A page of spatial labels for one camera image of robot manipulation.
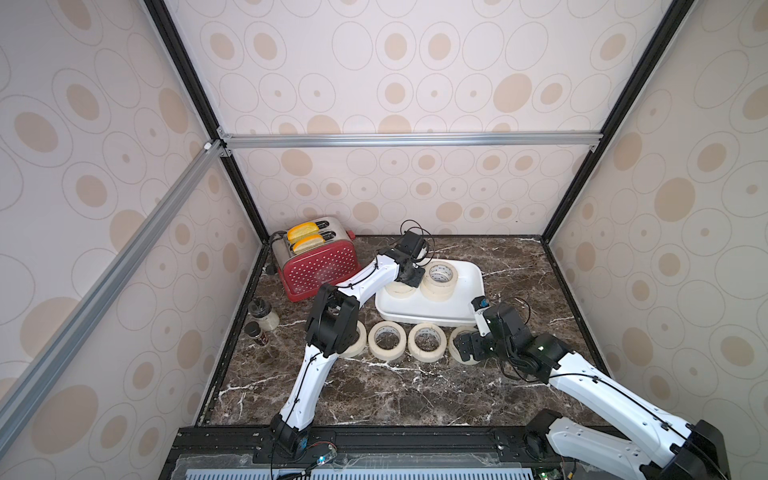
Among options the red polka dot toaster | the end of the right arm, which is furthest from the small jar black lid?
the end of the right arm

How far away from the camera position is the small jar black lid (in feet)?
2.92

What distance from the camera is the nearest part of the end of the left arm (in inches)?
29.9

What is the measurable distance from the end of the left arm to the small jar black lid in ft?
1.38
